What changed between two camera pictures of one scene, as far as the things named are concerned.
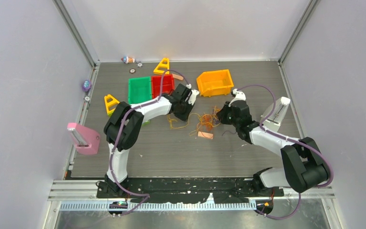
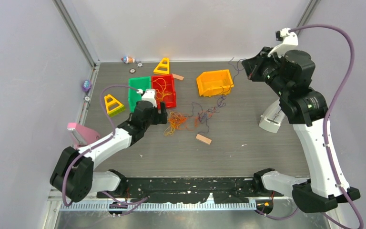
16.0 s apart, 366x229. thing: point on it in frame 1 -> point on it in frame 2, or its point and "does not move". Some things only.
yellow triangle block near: [111, 103] does not move
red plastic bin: [168, 85] does not move
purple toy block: [86, 86] does not move
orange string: [209, 120] -> [180, 121]
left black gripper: [185, 117] -> [161, 116]
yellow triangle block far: [161, 65] does not move
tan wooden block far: [177, 77] does not move
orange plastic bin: [215, 83] does not move
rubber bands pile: [193, 132] -> [175, 119]
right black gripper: [222, 114] -> [252, 66]
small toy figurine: [127, 59] does not move
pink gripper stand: [86, 141] does not move
